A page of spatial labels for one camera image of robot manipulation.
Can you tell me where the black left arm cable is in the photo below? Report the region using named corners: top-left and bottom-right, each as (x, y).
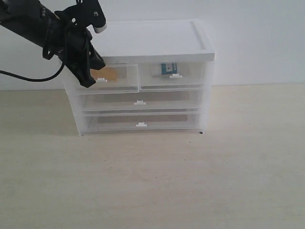
top-left (0, 21), bottom-right (93, 82)

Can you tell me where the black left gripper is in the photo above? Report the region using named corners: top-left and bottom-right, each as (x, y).
top-left (55, 9), bottom-right (106, 87)

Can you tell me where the clear bottom wide drawer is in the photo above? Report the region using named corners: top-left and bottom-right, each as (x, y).
top-left (85, 112), bottom-right (200, 132)

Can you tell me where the white bottle teal label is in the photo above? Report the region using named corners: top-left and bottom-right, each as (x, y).
top-left (149, 63), bottom-right (178, 77)

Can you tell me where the clear wide drawer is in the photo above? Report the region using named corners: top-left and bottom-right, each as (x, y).
top-left (79, 90), bottom-right (202, 112)
top-left (85, 112), bottom-right (200, 132)

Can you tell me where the clear middle wide drawer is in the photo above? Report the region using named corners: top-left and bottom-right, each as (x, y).
top-left (79, 90), bottom-right (202, 112)

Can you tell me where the white plastic drawer cabinet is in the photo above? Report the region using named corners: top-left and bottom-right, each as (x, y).
top-left (65, 20), bottom-right (215, 135)

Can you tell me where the yellow cheese wedge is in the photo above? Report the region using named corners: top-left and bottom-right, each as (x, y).
top-left (91, 67), bottom-right (119, 82)

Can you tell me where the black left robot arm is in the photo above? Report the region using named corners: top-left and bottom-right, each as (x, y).
top-left (0, 0), bottom-right (107, 88)

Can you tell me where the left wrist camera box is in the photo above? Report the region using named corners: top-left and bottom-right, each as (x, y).
top-left (66, 0), bottom-right (107, 33)

